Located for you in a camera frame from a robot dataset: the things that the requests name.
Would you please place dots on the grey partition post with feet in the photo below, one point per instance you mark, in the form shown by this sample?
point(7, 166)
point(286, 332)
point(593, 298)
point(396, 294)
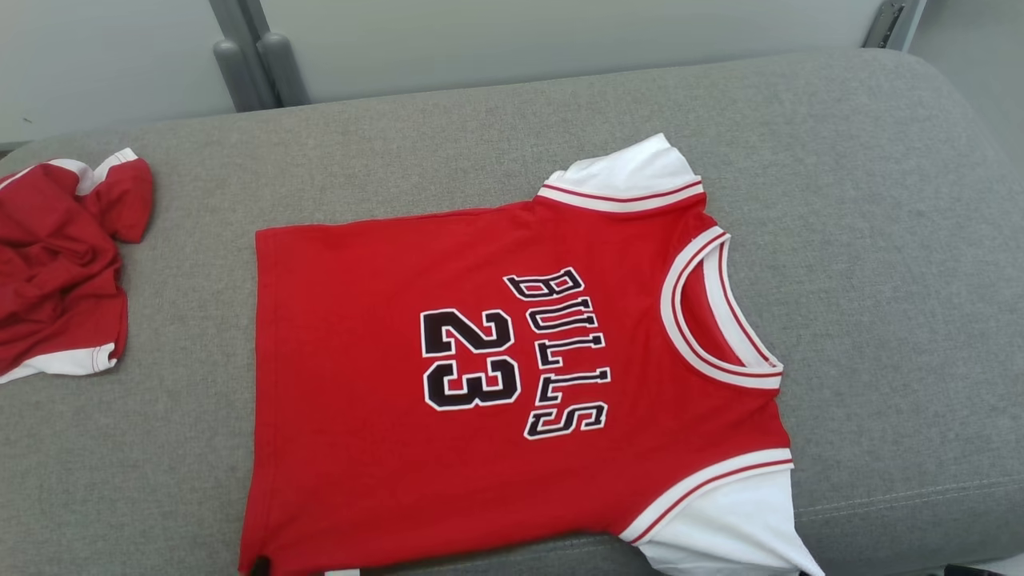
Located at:
point(248, 40)

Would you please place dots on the grey fabric sofa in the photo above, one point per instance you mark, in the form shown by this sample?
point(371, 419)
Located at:
point(400, 152)

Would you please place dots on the red shorts with white trim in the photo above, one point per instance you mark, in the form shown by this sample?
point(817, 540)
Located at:
point(56, 280)

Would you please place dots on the red Bulls 23 jersey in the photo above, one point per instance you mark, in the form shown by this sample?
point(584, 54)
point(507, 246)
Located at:
point(360, 440)

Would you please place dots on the grey partition post with hinge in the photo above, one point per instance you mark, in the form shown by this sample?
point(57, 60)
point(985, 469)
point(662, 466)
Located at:
point(884, 24)

